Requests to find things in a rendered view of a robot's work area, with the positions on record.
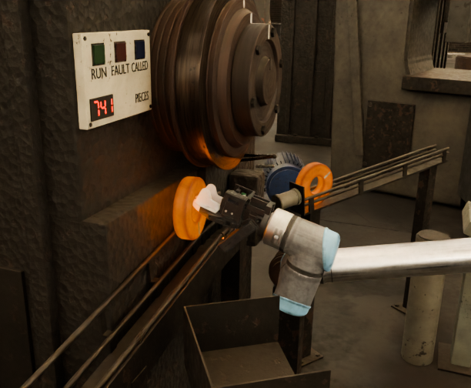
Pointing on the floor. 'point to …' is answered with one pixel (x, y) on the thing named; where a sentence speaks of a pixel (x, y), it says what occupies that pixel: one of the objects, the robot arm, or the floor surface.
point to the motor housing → (288, 324)
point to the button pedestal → (467, 309)
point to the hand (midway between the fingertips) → (191, 200)
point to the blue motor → (281, 173)
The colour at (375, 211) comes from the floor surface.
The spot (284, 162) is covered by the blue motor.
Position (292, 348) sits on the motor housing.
